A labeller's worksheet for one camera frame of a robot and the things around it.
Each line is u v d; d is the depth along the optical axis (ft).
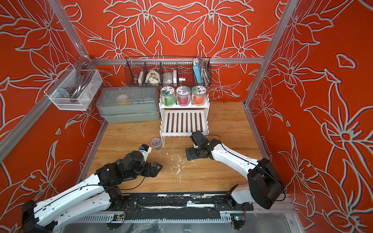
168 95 2.49
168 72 3.20
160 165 2.33
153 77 2.95
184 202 2.44
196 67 2.72
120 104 3.18
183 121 3.03
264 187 1.36
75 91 2.20
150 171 2.16
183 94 2.48
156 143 2.95
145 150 2.23
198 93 2.49
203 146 2.06
